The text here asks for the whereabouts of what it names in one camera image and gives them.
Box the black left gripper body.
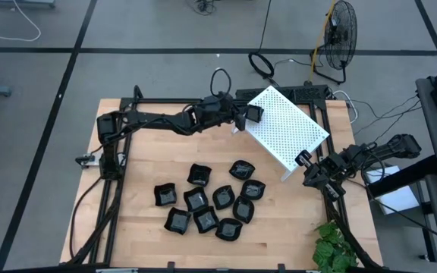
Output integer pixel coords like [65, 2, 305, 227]
[220, 99, 247, 133]

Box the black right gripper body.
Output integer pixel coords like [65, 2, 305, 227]
[302, 162, 338, 190]

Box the small black square plate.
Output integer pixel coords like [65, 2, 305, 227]
[246, 104, 264, 124]

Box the black wavy round plate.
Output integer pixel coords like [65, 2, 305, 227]
[240, 179, 267, 201]
[215, 218, 244, 242]
[232, 196, 256, 224]
[212, 185, 236, 211]
[228, 159, 256, 181]

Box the black wavy square plate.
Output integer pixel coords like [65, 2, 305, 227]
[187, 163, 212, 187]
[183, 187, 209, 213]
[192, 206, 220, 234]
[163, 206, 192, 236]
[153, 183, 178, 208]

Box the black vented electronics box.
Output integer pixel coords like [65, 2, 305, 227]
[235, 87, 260, 100]
[293, 84, 333, 104]

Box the white perforated metal shelf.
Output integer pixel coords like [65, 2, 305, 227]
[231, 85, 331, 183]

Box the green leafy plant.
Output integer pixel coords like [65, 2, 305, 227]
[312, 221, 360, 273]

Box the white flat box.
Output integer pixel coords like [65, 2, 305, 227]
[363, 165, 421, 216]

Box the black desk beam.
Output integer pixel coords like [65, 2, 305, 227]
[366, 154, 437, 198]

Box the black floor fan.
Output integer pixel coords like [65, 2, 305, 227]
[310, 0, 358, 85]

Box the grey cart base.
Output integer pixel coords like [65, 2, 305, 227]
[0, 0, 57, 9]

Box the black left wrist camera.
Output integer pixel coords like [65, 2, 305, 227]
[202, 95, 223, 115]

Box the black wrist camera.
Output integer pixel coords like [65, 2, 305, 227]
[341, 143, 367, 164]
[202, 95, 223, 115]

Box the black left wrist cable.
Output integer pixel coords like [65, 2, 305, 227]
[209, 67, 233, 99]

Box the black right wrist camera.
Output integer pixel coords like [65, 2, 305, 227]
[341, 143, 367, 164]

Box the black coiled hanging cable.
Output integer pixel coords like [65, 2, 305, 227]
[247, 0, 280, 88]

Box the black aluminium table frame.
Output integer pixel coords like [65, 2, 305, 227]
[68, 84, 385, 271]

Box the white looped cable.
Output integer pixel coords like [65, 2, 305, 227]
[332, 89, 358, 125]

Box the yellow hanging cable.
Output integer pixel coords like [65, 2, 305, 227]
[308, 0, 337, 83]

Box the black cable tangle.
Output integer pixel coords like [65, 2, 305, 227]
[193, 0, 218, 17]

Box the small grey mounting bracket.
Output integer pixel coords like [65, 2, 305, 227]
[75, 152, 102, 169]

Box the black cable bundle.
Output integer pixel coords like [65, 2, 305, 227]
[68, 176, 128, 266]

